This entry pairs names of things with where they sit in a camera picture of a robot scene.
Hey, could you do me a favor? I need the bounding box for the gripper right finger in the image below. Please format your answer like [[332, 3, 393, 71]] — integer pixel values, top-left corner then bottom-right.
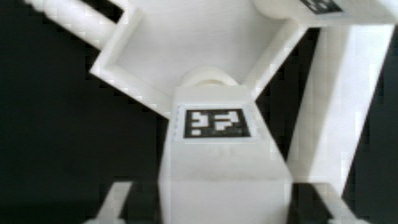
[[313, 183, 372, 224]]

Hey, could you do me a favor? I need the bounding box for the white U-shaped fence frame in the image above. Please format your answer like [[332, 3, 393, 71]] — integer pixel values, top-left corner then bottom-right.
[[288, 25, 395, 191]]

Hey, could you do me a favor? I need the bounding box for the white chair seat part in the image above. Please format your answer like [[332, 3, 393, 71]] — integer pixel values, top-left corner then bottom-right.
[[25, 0, 306, 116]]

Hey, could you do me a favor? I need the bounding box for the white chair leg with tag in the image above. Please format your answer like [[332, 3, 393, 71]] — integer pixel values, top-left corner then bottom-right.
[[252, 0, 398, 27]]

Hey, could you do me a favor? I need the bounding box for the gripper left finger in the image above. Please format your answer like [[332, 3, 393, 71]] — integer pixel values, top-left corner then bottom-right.
[[82, 181, 133, 224]]

